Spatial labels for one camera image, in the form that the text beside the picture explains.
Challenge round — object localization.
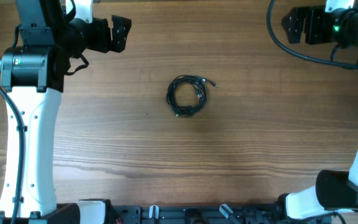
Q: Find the black USB cable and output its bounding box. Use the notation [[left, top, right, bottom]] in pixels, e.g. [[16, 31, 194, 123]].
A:
[[165, 74, 219, 118], [169, 75, 209, 118]]

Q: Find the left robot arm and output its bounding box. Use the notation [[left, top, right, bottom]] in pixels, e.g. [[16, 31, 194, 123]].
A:
[[0, 0, 132, 223]]

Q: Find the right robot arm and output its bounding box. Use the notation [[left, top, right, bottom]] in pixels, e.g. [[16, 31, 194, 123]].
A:
[[274, 1, 358, 222]]

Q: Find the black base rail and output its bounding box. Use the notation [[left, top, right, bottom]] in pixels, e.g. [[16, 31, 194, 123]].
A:
[[109, 203, 332, 224]]

